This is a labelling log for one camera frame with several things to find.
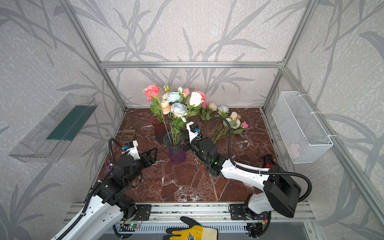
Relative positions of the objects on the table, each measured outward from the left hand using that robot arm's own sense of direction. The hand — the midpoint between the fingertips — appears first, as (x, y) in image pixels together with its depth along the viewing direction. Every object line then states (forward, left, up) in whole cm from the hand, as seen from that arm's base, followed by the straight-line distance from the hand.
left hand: (156, 146), depth 76 cm
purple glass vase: (+6, -8, -3) cm, 10 cm away
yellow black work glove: (-34, -20, -16) cm, 43 cm away
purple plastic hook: (-5, +33, -21) cm, 39 cm away
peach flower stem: (+12, -6, +16) cm, 21 cm away
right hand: (+6, -14, +10) cm, 18 cm away
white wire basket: (-5, -65, +16) cm, 67 cm away
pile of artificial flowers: (+27, -41, -18) cm, 52 cm away
